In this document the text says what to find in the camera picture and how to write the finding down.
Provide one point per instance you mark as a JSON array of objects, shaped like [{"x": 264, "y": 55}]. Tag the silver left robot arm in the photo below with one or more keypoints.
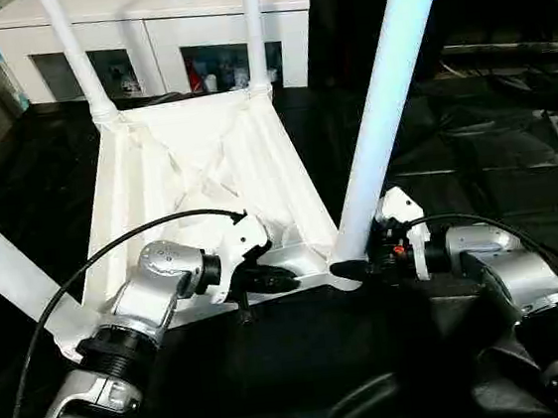
[{"x": 130, "y": 314}]

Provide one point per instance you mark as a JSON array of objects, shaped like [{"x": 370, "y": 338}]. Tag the white plastic table top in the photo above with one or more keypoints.
[{"x": 195, "y": 168}]

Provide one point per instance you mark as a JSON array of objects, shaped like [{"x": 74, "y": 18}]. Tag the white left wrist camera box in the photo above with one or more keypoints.
[{"x": 238, "y": 243}]

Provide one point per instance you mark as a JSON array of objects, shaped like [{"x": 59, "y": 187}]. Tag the black mat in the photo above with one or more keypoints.
[{"x": 494, "y": 166}]

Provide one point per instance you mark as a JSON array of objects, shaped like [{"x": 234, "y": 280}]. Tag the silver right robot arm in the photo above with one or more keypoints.
[{"x": 515, "y": 274}]

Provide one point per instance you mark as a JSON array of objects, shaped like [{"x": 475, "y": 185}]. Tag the black metal rail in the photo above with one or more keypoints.
[{"x": 512, "y": 47}]

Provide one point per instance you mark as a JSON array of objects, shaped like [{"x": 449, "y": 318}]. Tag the white glass-door cabinet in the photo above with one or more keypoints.
[{"x": 139, "y": 19}]

